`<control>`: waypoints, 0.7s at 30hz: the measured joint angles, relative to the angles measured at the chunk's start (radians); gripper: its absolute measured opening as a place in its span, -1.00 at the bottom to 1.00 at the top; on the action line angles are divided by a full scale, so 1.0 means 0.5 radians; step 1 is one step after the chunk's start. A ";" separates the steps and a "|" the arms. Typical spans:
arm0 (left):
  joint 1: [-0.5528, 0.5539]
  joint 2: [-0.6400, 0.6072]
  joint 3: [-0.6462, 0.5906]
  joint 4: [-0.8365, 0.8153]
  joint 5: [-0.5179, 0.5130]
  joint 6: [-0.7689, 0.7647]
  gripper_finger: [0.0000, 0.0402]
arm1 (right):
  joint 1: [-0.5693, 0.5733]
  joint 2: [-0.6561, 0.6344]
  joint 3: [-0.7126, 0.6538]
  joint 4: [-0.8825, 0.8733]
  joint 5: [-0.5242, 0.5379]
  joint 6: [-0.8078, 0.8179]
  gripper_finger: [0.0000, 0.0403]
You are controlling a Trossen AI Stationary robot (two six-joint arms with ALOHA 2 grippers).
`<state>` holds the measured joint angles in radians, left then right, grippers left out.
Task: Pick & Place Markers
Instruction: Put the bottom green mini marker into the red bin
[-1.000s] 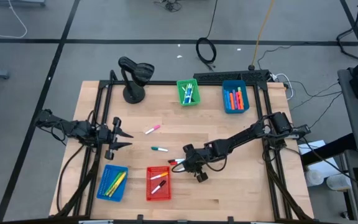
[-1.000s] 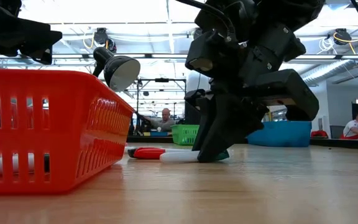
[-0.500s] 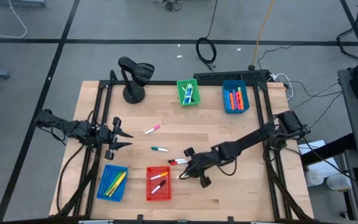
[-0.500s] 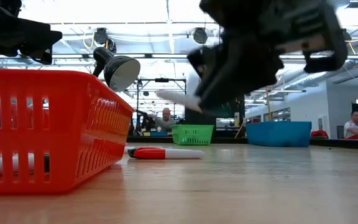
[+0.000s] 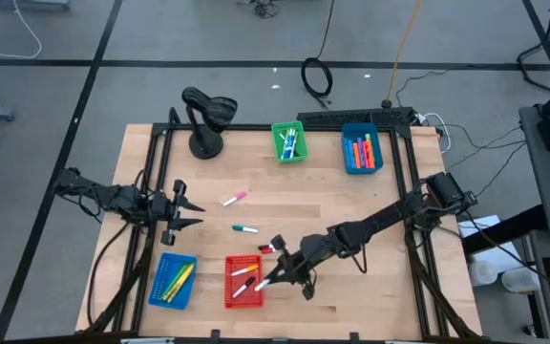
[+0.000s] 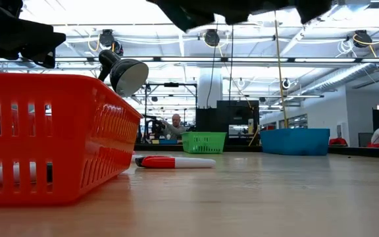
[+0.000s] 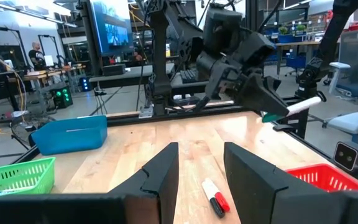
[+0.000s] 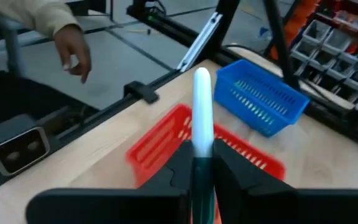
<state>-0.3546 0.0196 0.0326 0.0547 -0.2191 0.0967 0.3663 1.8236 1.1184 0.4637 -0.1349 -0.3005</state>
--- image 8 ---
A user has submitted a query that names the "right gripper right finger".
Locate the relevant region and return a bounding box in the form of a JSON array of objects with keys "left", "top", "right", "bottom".
[{"left": 213, "top": 139, "right": 298, "bottom": 224}]

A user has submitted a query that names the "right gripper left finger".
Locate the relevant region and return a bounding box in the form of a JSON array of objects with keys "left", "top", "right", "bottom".
[{"left": 131, "top": 139, "right": 196, "bottom": 224}]

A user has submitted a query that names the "red plastic basket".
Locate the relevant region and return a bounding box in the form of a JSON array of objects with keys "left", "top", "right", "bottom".
[{"left": 125, "top": 103, "right": 287, "bottom": 191}]

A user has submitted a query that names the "white marker teal cap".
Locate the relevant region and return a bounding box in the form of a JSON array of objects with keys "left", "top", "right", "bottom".
[{"left": 191, "top": 67, "right": 216, "bottom": 224}]

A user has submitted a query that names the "blue plastic basket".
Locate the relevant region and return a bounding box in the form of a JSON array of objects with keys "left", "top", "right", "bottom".
[{"left": 213, "top": 58, "right": 311, "bottom": 138}]

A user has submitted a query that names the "storage shelf with bins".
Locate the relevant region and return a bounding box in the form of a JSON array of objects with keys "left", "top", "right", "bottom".
[{"left": 268, "top": 0, "right": 358, "bottom": 103}]

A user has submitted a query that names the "person's hand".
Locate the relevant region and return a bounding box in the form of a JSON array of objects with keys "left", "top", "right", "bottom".
[{"left": 53, "top": 24, "right": 92, "bottom": 85}]

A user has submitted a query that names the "person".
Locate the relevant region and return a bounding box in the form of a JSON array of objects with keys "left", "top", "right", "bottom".
[{"left": 0, "top": 0, "right": 82, "bottom": 75}]

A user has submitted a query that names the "black frame clamp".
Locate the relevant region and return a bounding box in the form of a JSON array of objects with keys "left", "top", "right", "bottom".
[{"left": 123, "top": 80, "right": 160, "bottom": 105}]

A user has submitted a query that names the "silver aluminium bracket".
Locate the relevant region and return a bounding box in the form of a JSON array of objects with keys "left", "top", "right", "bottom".
[{"left": 177, "top": 11, "right": 224, "bottom": 73}]

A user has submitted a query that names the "silver depth camera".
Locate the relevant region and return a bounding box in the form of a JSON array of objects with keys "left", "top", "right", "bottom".
[{"left": 0, "top": 126, "right": 51, "bottom": 177}]

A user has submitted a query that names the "yellow cable black end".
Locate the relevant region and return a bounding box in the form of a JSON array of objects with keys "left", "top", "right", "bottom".
[{"left": 125, "top": 27, "right": 152, "bottom": 35}]

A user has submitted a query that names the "black aluminium table frame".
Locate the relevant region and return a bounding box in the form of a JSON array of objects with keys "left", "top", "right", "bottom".
[{"left": 0, "top": 0, "right": 358, "bottom": 195}]

